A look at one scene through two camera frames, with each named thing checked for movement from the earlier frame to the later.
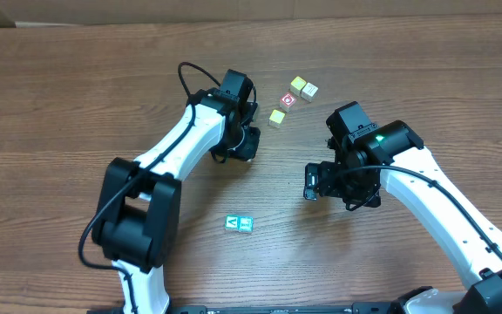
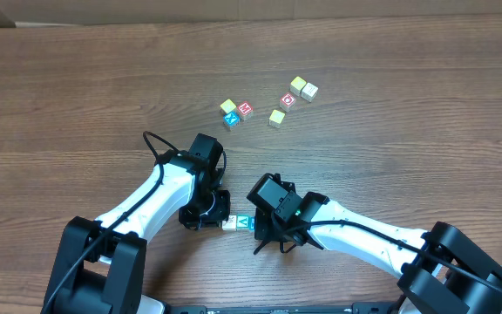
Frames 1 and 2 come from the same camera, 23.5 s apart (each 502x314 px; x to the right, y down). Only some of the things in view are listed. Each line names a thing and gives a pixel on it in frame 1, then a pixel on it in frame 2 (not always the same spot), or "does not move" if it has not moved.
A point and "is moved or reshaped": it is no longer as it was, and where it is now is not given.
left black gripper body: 248,146 → 215,214
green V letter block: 231,221 is moved or reshaped
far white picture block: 308,92 does not move
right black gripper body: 323,184 → 265,227
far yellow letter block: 296,85 does not move
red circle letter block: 287,101 does not move
